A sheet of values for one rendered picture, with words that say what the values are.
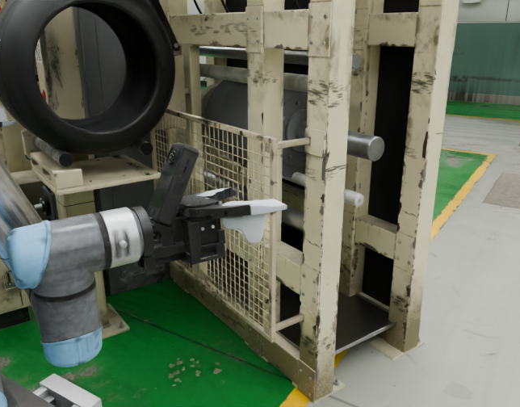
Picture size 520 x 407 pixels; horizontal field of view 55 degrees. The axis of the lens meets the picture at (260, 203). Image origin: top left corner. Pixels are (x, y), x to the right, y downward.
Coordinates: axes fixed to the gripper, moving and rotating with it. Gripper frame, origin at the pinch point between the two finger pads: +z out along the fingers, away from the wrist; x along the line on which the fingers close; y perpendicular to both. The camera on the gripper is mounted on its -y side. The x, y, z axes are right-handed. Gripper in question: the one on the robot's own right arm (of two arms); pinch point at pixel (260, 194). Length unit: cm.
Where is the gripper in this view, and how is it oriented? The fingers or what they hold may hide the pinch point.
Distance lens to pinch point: 77.0
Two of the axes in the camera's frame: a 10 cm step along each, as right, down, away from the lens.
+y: 0.7, 9.7, 2.2
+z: 8.5, -1.7, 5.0
